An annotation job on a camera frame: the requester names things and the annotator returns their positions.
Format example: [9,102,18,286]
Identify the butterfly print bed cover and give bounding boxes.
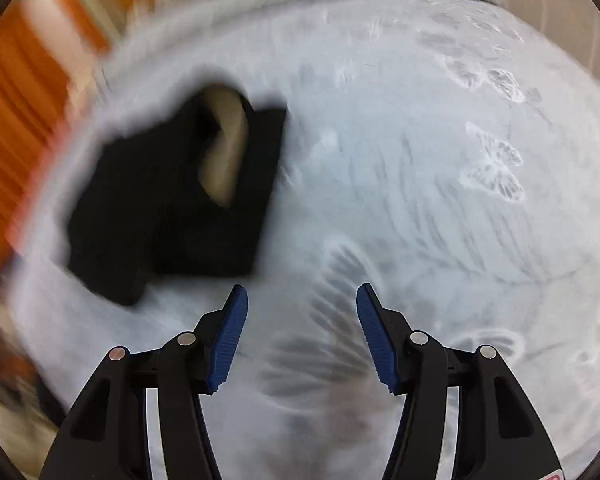
[10,0,600,479]

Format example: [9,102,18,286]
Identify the orange curtain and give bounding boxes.
[0,0,115,266]

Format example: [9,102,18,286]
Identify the black pants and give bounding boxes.
[66,84,288,307]

